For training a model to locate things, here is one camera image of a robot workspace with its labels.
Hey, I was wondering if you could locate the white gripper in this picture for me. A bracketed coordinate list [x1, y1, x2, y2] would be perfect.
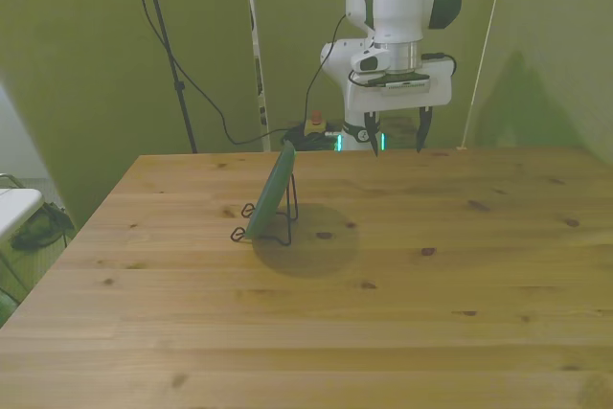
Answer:
[346, 57, 454, 158]

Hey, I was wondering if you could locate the green plate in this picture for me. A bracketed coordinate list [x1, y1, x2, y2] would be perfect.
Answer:
[245, 141, 298, 239]

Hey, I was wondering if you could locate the emergency stop button box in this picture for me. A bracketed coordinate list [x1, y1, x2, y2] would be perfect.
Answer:
[305, 110, 328, 137]

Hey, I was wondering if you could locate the white partition edge strip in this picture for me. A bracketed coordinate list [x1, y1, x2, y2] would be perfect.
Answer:
[242, 0, 272, 152]

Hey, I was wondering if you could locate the black tripod stand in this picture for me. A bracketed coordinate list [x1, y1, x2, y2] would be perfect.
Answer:
[135, 0, 199, 154]

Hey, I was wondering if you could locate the white folding table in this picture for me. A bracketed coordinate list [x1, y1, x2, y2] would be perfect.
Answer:
[0, 171, 45, 243]

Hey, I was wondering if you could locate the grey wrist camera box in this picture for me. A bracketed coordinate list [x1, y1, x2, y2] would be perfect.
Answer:
[350, 50, 431, 91]

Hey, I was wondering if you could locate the black cable bundle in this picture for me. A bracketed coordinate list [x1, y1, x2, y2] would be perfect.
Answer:
[280, 124, 339, 152]

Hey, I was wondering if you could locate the black cable on robot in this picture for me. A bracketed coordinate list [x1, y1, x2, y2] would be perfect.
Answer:
[305, 12, 348, 124]

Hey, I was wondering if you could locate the thin white cord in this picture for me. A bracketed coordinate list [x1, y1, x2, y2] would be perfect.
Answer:
[457, 0, 510, 151]

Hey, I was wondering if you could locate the black wire plate stand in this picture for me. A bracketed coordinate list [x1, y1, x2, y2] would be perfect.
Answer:
[230, 173, 301, 248]

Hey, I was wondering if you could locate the black cable on tripod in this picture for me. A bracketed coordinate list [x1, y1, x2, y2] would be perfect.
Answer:
[122, 0, 289, 147]

